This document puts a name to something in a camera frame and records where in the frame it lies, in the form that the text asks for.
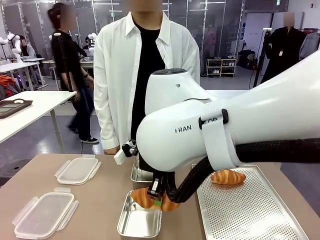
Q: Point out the person's right hand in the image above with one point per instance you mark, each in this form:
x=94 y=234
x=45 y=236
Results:
x=111 y=151

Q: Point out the wooden shoe rack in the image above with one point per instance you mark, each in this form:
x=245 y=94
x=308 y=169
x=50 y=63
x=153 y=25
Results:
x=221 y=66

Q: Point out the perforated metal baking tray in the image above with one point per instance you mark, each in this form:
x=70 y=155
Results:
x=250 y=212

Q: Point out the clear plastic clip lid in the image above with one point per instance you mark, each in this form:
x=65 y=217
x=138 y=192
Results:
x=45 y=215
x=77 y=170

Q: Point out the figure in black coat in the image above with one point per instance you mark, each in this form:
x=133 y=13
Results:
x=282 y=55

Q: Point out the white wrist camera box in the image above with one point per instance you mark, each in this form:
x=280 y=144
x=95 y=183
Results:
x=121 y=157

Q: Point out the grey hanging garment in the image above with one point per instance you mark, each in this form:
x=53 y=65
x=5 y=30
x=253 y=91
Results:
x=310 y=46

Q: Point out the black bags pile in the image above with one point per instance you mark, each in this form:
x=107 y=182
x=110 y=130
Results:
x=247 y=60

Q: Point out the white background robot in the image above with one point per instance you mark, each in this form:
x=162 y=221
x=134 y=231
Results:
x=15 y=45

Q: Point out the rectangular steel container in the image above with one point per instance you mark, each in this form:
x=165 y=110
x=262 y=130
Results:
x=140 y=176
x=140 y=222

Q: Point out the person in white shirt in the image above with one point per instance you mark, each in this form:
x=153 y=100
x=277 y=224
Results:
x=115 y=75

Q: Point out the long-haired person in black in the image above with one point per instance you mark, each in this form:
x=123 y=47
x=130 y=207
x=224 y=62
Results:
x=67 y=65

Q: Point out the white background robot arms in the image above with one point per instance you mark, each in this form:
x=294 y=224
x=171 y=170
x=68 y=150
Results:
x=91 y=41

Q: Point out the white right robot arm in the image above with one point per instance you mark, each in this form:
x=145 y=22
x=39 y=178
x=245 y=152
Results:
x=250 y=112

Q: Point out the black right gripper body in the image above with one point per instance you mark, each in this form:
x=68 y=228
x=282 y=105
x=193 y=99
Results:
x=162 y=175

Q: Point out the person's right sleeved forearm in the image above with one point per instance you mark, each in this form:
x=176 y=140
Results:
x=108 y=130

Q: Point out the white background desk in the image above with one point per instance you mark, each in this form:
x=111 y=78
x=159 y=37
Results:
x=17 y=67

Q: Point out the seated person in grey hoodie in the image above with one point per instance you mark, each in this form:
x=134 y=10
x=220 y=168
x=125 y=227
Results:
x=28 y=50

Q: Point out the brown serving tray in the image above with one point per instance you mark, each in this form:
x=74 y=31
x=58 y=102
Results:
x=12 y=108

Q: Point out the white table with brown tray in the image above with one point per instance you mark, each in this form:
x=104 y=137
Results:
x=37 y=105

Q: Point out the black stand with white top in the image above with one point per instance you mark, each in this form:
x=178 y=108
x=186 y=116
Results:
x=266 y=31

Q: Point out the golden brown croissant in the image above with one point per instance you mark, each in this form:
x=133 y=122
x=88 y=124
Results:
x=143 y=200
x=227 y=177

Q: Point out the orange cloth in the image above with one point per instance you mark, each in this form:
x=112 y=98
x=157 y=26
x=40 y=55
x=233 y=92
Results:
x=6 y=83

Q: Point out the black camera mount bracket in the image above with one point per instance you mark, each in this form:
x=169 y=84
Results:
x=130 y=148

